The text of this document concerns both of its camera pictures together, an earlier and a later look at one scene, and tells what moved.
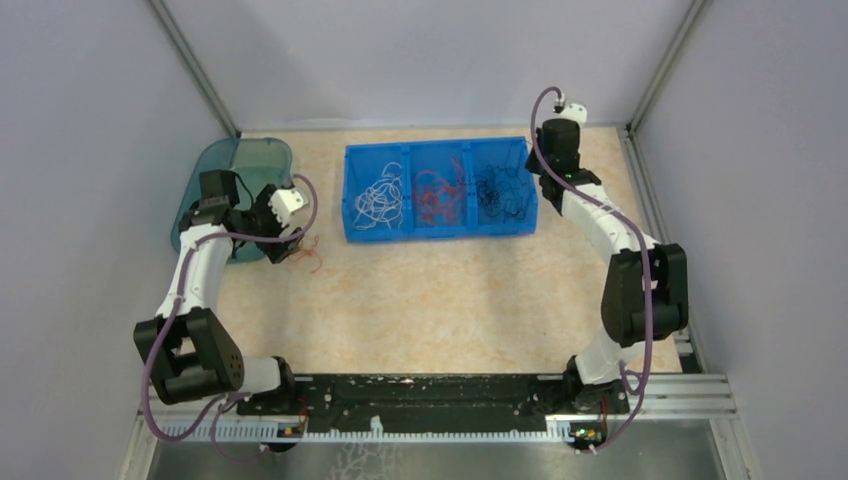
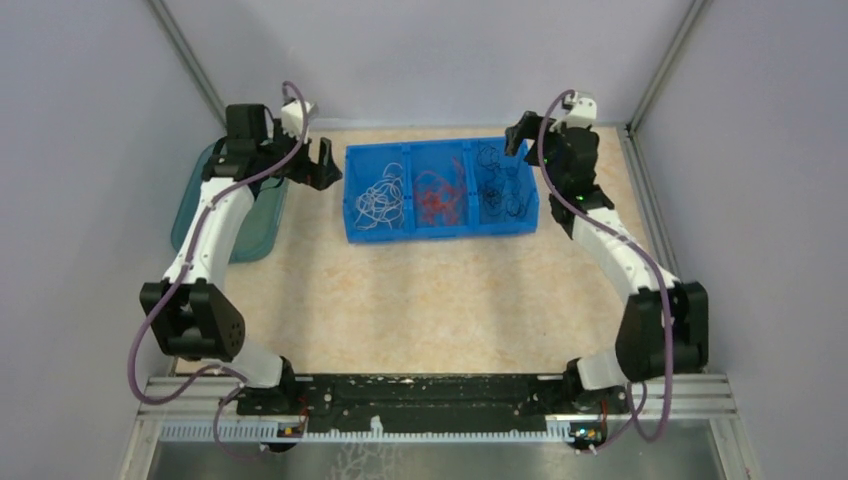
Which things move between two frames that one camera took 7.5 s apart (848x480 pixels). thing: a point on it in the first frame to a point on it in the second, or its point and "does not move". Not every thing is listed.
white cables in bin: x=382 y=201 does not move
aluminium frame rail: x=693 y=395 does not move
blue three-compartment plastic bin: x=437 y=189 does not move
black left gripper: x=276 y=251 to x=318 y=175
